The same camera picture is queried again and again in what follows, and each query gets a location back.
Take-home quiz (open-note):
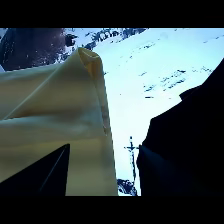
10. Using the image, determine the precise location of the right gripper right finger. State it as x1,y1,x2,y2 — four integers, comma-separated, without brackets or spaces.
135,144,198,197

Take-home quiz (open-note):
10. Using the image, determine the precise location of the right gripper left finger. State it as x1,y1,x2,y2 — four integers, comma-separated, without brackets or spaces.
0,143,71,197

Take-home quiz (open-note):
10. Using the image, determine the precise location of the pale yellow shirt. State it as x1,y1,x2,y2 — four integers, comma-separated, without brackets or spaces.
0,46,119,197

